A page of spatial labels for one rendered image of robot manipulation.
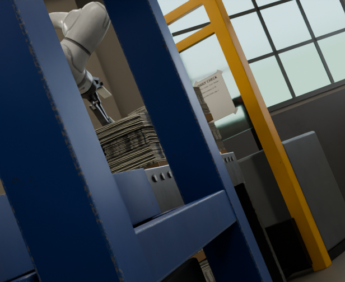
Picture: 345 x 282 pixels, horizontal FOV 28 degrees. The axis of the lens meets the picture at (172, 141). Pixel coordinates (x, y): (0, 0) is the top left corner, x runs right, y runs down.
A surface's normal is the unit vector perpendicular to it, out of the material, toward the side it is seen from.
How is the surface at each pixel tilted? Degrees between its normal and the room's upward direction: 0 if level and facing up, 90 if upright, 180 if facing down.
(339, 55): 90
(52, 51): 90
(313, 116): 90
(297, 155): 90
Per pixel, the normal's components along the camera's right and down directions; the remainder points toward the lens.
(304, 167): 0.75, -0.35
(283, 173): -0.55, 0.15
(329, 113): 0.32, -0.21
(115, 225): 0.89, -0.38
